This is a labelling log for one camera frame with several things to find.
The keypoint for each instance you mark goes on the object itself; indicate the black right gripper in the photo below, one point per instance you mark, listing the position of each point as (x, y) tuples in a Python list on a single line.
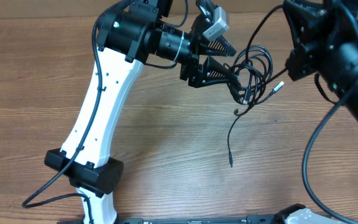
[(306, 35)]

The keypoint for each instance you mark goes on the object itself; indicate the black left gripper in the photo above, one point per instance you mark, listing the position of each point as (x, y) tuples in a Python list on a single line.
[(190, 70)]

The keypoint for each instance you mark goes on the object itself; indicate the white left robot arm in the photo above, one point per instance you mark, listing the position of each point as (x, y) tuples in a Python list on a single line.
[(128, 32)]

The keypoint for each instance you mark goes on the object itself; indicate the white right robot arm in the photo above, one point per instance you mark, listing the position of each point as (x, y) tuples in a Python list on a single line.
[(340, 67)]

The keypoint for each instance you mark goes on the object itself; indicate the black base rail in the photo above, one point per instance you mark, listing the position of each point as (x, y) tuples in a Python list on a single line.
[(294, 214)]

